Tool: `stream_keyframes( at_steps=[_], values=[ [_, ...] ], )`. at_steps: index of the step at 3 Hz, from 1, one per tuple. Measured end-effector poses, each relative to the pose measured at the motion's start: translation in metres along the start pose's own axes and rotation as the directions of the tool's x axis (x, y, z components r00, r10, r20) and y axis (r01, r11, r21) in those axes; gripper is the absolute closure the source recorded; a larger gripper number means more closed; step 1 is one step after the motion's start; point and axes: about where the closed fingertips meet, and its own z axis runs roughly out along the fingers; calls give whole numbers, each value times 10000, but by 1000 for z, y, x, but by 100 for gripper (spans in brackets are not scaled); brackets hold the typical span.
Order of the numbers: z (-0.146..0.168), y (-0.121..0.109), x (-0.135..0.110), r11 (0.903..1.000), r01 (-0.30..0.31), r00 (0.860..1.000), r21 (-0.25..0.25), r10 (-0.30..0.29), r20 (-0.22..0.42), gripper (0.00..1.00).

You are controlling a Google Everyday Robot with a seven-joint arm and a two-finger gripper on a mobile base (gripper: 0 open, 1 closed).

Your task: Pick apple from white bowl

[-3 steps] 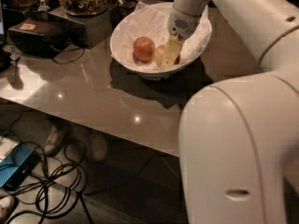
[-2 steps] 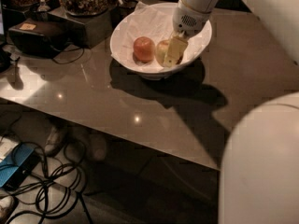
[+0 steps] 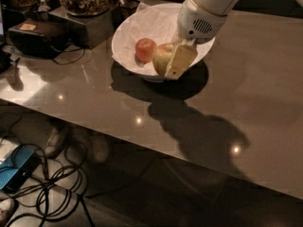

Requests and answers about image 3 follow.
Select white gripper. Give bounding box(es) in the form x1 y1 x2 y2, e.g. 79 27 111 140
165 0 227 79

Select yellow-green apple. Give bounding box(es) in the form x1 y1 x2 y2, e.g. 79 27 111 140
152 43 174 77

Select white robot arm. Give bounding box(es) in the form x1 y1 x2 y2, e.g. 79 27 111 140
165 0 239 79

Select red apple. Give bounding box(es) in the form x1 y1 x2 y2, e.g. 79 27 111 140
135 38 157 63

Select white bowl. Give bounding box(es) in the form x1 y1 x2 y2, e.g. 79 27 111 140
111 2 216 83

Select white paper liner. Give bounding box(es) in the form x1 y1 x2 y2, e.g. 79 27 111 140
113 0 203 76

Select black cup with scoop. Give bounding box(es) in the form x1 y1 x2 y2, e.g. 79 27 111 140
112 0 139 27

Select metal scoop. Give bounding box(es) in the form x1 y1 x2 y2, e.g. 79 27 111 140
38 0 51 12

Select black box device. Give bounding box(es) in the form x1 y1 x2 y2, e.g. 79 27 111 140
9 19 70 59

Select white shoe under table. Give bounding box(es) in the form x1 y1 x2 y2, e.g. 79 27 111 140
45 128 68 159

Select blue box on floor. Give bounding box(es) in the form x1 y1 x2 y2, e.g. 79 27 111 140
0 146 35 193

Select white shoe at corner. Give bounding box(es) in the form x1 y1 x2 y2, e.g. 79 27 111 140
0 199 15 227

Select dark grey pedestal block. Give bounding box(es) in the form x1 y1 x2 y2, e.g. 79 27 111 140
48 7 115 49

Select black floor cables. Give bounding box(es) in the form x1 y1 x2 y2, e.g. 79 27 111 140
0 112 96 227

